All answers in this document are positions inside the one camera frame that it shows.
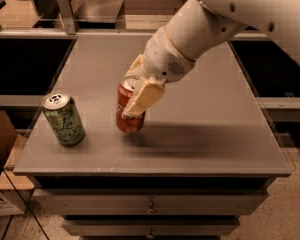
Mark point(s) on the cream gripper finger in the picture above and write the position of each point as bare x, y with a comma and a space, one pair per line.
137, 70
147, 92

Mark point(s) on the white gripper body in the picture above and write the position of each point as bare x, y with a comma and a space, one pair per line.
164, 58

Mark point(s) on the red coke can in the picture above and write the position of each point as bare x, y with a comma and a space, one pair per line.
124, 123

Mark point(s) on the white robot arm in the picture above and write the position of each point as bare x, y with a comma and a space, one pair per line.
198, 26

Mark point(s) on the green soda can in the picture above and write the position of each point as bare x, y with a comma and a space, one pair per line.
63, 117

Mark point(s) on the grey drawer cabinet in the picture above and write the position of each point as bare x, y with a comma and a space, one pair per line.
205, 156

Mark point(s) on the upper drawer knob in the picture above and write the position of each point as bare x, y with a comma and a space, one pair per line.
151, 209

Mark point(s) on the drawer knob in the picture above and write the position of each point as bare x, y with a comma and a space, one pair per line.
151, 209
150, 235

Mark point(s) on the lower drawer knob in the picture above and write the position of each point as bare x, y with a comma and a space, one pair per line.
150, 235

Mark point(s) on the brown cardboard box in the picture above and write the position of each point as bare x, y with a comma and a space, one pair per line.
11, 143

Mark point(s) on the white printed cardboard box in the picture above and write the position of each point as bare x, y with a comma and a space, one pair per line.
15, 192

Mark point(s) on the left metal bracket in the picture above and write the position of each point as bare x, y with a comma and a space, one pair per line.
67, 17

